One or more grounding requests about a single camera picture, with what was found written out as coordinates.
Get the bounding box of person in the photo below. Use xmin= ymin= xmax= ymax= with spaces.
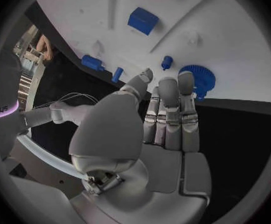
xmin=35 ymin=34 xmax=55 ymax=61

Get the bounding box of white cable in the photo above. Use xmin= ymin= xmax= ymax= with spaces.
xmin=33 ymin=92 xmax=100 ymax=109
xmin=32 ymin=95 xmax=97 ymax=110

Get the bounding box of blue peg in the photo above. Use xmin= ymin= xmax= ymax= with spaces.
xmin=111 ymin=67 xmax=125 ymax=84

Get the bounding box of white task board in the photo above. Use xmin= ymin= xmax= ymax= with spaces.
xmin=35 ymin=0 xmax=271 ymax=104

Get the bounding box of blue short cylinder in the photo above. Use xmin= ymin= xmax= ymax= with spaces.
xmin=160 ymin=55 xmax=174 ymax=71

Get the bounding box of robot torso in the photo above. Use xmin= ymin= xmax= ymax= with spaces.
xmin=0 ymin=50 xmax=32 ymax=160

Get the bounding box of blue plug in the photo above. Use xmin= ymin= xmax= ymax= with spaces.
xmin=81 ymin=54 xmax=106 ymax=72

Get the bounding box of blue block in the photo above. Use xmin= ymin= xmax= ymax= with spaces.
xmin=127 ymin=6 xmax=160 ymax=36

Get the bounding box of blue gear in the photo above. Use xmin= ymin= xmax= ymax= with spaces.
xmin=178 ymin=65 xmax=217 ymax=102

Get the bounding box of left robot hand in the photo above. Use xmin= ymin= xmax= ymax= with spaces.
xmin=69 ymin=68 xmax=213 ymax=224

